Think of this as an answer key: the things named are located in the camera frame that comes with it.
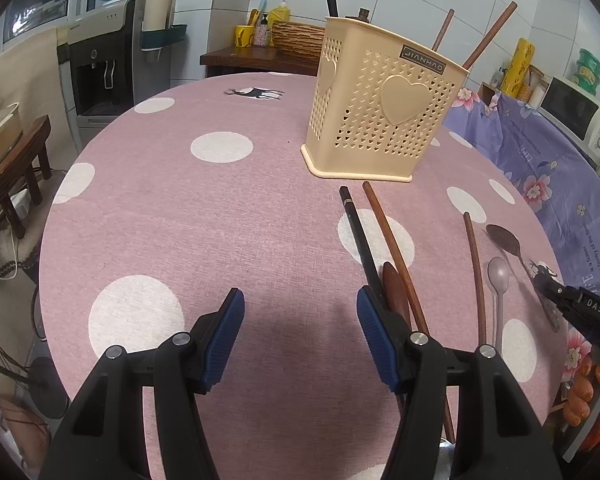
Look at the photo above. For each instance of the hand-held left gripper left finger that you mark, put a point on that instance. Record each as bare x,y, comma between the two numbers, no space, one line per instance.
222,340

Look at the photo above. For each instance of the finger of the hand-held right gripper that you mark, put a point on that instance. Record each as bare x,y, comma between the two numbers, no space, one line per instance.
555,290

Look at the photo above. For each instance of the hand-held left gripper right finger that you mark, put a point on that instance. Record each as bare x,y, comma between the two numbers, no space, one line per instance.
377,340

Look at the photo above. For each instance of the brown wooden spoon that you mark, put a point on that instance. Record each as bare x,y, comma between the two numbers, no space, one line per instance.
395,287

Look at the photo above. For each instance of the pink plastic spoon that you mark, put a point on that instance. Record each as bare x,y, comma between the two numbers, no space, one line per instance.
498,272

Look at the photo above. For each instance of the dark brown spoon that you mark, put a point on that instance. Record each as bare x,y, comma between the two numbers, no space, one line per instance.
505,240

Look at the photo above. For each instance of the brown wooden chopstick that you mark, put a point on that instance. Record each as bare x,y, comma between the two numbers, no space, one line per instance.
387,240
490,35
442,30
476,270

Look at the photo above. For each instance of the cream plastic utensil holder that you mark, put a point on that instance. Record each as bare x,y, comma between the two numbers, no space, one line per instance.
370,125

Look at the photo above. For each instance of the person's right hand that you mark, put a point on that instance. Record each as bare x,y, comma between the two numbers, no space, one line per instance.
582,400

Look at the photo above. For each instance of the pink polka dot tablecloth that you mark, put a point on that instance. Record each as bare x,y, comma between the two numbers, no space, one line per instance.
220,220

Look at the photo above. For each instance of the purple floral cloth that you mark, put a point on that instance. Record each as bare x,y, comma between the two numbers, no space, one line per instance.
555,160

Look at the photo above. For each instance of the white microwave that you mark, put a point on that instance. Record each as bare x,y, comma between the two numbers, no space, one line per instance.
580,115

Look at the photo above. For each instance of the black round stand base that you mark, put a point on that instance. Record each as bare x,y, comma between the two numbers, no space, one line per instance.
47,385

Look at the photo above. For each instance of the green noodle cup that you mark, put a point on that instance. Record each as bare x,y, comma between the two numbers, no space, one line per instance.
590,60
586,82

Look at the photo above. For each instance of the yellow roll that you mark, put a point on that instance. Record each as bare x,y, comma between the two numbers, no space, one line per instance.
519,65

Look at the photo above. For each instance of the white power strip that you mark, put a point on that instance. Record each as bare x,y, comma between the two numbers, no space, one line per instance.
20,205

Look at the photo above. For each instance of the dark wooden stool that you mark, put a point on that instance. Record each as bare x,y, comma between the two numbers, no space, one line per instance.
15,175

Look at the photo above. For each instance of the dark wooden counter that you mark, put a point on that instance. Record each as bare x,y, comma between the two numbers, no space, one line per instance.
250,57

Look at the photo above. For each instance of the water dispenser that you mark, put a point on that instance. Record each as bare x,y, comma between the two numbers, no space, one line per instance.
105,60

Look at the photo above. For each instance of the yellow mug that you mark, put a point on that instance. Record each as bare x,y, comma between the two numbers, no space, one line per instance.
244,36

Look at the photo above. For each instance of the blue cup holder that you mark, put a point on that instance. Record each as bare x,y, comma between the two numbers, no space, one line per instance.
162,37

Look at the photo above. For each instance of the woven brown basket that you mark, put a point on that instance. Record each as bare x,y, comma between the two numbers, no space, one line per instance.
297,35

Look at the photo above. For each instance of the bronze faucet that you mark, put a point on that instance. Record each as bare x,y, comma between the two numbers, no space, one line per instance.
363,14

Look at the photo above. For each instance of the beige cloth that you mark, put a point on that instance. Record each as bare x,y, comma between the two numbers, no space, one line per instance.
30,75

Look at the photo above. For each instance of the yellow soap bottle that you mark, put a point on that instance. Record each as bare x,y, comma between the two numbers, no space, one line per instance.
280,12

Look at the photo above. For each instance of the cream paper cup stack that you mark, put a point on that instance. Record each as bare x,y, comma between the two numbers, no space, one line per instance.
160,5

